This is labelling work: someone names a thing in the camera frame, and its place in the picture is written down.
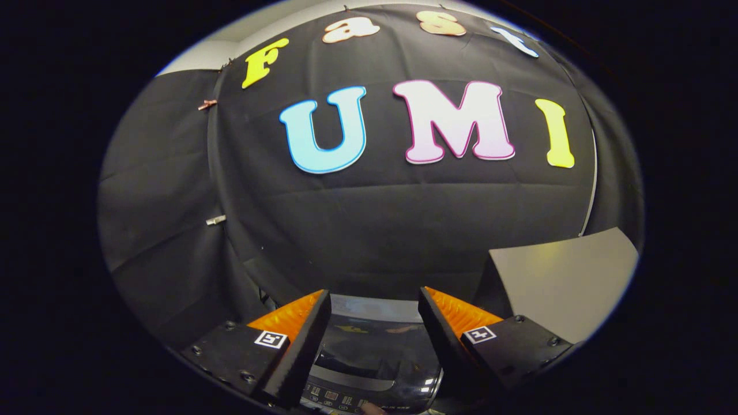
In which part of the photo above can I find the white frame pole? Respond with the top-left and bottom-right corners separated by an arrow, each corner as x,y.
578,130 -> 598,237

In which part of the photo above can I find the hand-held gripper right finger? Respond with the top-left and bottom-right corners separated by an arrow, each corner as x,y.
418,286 -> 574,404

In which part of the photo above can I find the black backdrop cloth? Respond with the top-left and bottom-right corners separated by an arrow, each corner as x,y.
97,5 -> 643,349

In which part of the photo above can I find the grey washing machine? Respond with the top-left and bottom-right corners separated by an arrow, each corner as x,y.
300,294 -> 447,415

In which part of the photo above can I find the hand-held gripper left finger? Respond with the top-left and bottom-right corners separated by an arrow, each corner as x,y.
182,289 -> 332,409

